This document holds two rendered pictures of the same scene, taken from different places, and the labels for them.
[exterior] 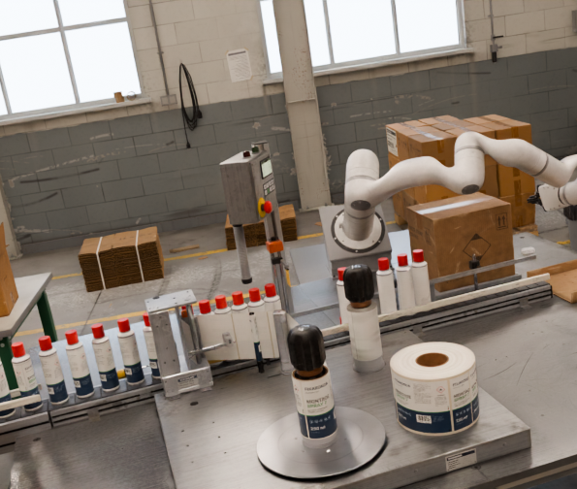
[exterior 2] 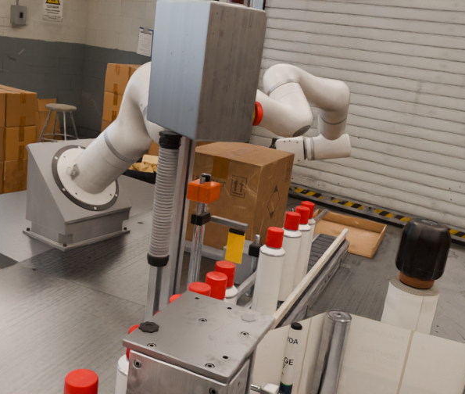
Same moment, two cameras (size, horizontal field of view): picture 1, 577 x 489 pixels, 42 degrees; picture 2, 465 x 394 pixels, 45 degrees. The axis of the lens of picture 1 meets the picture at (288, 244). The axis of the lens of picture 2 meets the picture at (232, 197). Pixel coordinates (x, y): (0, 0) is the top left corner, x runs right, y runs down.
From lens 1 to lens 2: 193 cm
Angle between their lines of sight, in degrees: 54
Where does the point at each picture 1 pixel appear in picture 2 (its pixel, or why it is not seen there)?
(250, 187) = (257, 67)
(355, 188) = not seen: hidden behind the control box
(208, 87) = not seen: outside the picture
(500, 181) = (7, 145)
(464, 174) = (304, 111)
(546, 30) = not seen: outside the picture
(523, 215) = (23, 180)
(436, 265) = (252, 223)
